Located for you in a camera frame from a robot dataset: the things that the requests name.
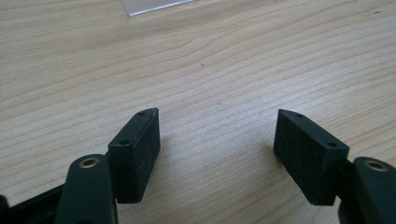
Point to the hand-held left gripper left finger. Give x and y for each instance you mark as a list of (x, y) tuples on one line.
[(134, 161)]

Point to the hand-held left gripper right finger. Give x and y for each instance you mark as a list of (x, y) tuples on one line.
[(311, 161)]

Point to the clear plastic sheet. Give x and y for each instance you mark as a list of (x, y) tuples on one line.
[(152, 5)]

